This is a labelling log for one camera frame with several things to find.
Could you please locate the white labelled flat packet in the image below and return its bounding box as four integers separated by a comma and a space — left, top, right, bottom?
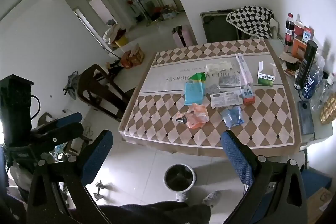
210, 91, 244, 109

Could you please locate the cola bottle with red label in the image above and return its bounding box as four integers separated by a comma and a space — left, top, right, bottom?
284, 13, 295, 46

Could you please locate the black dumbbell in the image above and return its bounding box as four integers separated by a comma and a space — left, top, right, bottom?
93, 181, 109, 201

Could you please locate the black and white checkered blanket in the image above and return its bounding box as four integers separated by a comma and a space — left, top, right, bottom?
226, 6, 274, 39

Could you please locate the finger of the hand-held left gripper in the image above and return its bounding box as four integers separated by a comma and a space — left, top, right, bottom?
29, 122, 85, 152
30, 112, 83, 136

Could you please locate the round trash bin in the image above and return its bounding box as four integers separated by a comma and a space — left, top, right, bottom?
164, 164, 196, 201

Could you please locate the blue plastic packet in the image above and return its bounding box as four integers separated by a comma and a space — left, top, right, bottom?
220, 105, 244, 128

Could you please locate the red paper cup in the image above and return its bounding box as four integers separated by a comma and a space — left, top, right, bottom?
293, 21, 305, 42

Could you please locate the open box with dark contents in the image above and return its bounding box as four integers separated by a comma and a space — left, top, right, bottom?
279, 52, 300, 75

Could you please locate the green folding bed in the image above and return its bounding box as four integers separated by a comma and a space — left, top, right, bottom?
200, 9, 239, 43

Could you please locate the tray of gold pieces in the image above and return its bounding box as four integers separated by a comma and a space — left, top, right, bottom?
320, 93, 336, 125

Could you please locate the clear plastic bottle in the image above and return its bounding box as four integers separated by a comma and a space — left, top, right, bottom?
311, 73, 336, 111

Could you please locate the brown checkered tablecloth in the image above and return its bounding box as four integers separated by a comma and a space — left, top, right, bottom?
118, 39, 301, 157

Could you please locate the white paper packet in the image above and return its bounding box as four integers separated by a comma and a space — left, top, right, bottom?
205, 61, 233, 73

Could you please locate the silver foil blister pack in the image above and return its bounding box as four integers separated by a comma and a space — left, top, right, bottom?
205, 84, 222, 94

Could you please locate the green and white box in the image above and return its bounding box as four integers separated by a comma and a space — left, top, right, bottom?
257, 61, 277, 87

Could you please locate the white plastic chair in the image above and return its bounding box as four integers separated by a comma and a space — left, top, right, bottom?
270, 18, 280, 39

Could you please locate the white shoe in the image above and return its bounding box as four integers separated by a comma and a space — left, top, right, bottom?
202, 190, 222, 207

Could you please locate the black spray can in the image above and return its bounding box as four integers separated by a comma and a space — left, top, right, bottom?
294, 40, 318, 90

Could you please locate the blue and white carton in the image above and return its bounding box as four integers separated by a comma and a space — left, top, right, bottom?
302, 27, 314, 43

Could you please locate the dark flat phone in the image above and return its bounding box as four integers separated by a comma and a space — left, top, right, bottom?
298, 100, 315, 135

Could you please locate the clear silver blister pack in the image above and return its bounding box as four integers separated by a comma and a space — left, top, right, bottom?
219, 76, 242, 87

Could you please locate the orange cardboard box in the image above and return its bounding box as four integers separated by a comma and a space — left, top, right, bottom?
120, 43, 145, 69

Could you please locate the orange plastic bag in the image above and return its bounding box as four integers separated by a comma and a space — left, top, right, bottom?
186, 103, 210, 130

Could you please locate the pink suitcase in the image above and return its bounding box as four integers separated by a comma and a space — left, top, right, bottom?
172, 25, 197, 47

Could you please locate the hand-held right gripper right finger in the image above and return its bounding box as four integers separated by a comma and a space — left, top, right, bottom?
220, 130, 308, 224

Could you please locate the dark wooden chair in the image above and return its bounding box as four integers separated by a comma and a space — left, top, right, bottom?
77, 64, 135, 122

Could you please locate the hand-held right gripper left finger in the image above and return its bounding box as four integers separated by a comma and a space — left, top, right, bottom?
26, 130, 114, 224

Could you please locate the brown cardboard box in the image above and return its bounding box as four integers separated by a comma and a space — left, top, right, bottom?
306, 187, 332, 224

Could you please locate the green and blue bag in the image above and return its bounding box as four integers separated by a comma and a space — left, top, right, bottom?
184, 72, 206, 105

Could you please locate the grey bag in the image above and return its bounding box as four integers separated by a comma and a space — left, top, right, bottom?
63, 70, 80, 100

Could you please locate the long pink and white box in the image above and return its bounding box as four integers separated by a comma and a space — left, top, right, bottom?
235, 53, 254, 84

